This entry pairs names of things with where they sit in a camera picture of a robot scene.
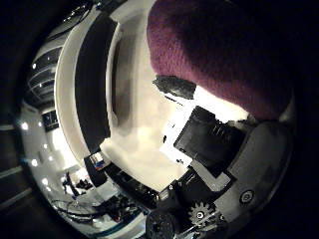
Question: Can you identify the purple eggplant plush toy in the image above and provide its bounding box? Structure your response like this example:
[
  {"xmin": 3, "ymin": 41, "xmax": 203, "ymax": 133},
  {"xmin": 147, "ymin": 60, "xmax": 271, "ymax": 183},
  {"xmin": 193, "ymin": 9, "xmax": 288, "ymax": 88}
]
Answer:
[{"xmin": 146, "ymin": 0, "xmax": 297, "ymax": 122}]

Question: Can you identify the black panel with white print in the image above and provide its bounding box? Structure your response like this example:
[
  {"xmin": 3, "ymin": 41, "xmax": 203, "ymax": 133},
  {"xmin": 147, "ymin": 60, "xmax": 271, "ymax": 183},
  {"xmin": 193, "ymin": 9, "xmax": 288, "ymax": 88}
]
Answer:
[{"xmin": 106, "ymin": 162, "xmax": 173, "ymax": 210}]

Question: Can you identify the white bin with black interior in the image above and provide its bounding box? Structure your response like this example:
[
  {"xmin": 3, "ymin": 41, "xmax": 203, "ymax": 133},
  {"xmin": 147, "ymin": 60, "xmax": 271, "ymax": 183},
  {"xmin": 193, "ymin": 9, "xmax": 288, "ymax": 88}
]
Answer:
[{"xmin": 54, "ymin": 0, "xmax": 151, "ymax": 157}]

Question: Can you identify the black cable bundle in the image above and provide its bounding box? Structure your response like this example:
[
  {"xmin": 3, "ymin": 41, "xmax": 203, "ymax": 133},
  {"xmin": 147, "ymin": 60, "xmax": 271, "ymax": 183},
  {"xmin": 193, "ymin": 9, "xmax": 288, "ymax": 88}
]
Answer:
[{"xmin": 53, "ymin": 170, "xmax": 141, "ymax": 223}]

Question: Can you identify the dark wall window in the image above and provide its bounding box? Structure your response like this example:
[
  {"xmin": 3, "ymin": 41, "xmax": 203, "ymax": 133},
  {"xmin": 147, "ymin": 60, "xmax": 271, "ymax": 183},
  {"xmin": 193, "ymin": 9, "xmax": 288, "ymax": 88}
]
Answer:
[{"xmin": 41, "ymin": 111, "xmax": 60, "ymax": 132}]

